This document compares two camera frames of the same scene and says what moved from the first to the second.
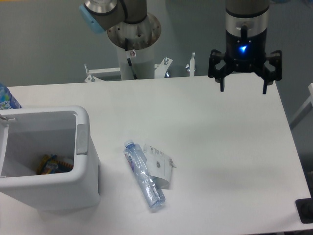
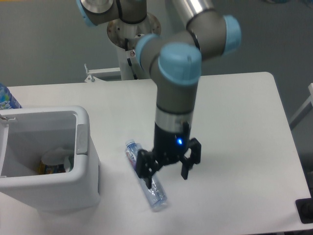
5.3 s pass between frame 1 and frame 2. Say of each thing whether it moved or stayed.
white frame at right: stayed
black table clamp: stayed
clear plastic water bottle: stayed
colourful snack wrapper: stayed
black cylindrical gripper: moved
